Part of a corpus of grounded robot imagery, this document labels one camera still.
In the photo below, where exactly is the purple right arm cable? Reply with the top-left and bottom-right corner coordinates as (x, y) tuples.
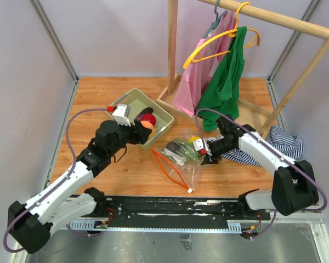
(194, 108), (328, 239)

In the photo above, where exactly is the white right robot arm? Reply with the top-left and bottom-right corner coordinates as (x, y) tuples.
(192, 117), (319, 219)

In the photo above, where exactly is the fake dark purple plum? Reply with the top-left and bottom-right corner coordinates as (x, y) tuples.
(163, 141), (184, 158)

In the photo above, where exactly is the fake peach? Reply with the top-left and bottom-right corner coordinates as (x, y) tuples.
(141, 121), (154, 130)

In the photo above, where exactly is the fake green leafy vegetable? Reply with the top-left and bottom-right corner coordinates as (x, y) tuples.
(172, 139), (201, 163)

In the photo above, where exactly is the wooden clothes rack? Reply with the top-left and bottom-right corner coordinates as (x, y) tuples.
(156, 1), (329, 136)

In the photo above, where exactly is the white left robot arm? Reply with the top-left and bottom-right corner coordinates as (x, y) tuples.
(4, 120), (152, 254)

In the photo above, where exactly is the green tank top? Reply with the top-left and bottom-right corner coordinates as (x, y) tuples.
(197, 26), (247, 119)

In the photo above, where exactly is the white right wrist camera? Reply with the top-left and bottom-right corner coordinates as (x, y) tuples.
(192, 138), (209, 156)

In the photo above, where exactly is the fake yellow banana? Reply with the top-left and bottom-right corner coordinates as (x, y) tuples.
(188, 136), (200, 143)

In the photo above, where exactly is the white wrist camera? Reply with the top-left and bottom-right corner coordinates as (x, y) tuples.
(112, 104), (131, 127)
(192, 138), (209, 156)

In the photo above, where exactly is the light green plastic basket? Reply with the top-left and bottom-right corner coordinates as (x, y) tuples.
(111, 88), (174, 150)

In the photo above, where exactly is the blue striped cloth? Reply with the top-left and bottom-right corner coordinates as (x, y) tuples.
(222, 125), (304, 167)

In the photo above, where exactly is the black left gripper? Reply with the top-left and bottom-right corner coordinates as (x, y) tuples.
(109, 118), (151, 156)

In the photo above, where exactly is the grey-blue clothes hanger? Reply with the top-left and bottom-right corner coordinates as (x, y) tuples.
(203, 0), (228, 38)

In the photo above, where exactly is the clear zip top bag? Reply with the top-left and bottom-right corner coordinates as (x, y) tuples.
(151, 133), (203, 193)

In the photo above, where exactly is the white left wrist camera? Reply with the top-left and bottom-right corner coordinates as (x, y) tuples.
(112, 104), (131, 127)

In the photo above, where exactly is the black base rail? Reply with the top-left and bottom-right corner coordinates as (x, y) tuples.
(41, 195), (275, 236)

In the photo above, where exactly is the fake purple eggplant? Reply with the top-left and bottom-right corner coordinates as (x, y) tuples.
(134, 107), (153, 120)

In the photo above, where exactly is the yellow clothes hanger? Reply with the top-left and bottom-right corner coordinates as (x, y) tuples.
(182, 2), (260, 70)

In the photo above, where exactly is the pink shirt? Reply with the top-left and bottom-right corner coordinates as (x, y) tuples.
(173, 10), (236, 117)

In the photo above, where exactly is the fake red apple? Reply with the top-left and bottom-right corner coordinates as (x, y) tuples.
(141, 113), (156, 126)

